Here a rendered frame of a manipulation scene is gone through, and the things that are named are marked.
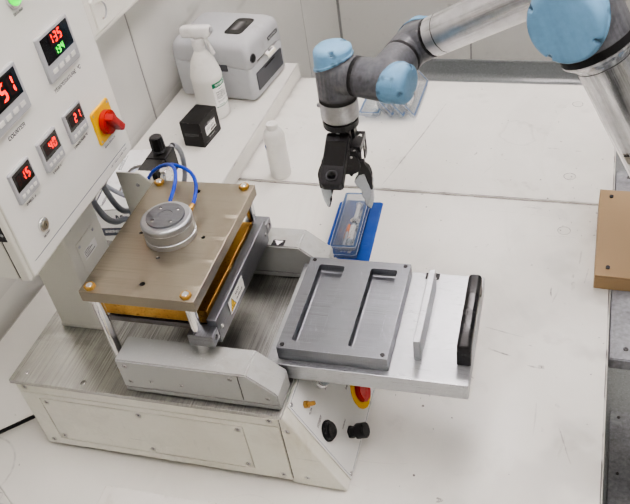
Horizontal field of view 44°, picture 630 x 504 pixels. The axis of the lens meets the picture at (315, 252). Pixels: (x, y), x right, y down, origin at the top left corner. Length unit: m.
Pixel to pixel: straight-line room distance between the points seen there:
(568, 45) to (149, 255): 0.67
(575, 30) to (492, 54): 2.52
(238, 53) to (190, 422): 1.12
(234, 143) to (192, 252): 0.85
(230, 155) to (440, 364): 0.98
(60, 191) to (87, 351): 0.29
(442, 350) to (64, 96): 0.65
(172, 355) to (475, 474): 0.50
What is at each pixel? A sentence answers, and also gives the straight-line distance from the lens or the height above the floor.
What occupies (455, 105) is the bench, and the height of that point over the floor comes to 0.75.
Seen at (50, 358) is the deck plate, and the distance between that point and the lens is 1.36.
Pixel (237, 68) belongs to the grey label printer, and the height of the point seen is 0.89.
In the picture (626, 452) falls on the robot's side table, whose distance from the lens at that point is 2.25.
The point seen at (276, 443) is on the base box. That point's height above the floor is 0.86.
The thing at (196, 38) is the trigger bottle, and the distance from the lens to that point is 2.03.
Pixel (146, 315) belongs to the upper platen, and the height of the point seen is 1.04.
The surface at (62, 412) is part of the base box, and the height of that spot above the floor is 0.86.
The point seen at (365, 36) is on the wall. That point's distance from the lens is 3.77.
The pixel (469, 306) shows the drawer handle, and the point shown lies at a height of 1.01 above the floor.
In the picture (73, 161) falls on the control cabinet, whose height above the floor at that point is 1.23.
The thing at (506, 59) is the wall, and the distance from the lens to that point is 3.70.
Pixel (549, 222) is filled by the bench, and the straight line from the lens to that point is 1.72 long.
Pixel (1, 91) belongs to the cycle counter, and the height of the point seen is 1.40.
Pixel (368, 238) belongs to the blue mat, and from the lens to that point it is 1.69.
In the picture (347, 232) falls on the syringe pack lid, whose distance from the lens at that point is 1.64.
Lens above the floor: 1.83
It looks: 40 degrees down
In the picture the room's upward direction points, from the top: 10 degrees counter-clockwise
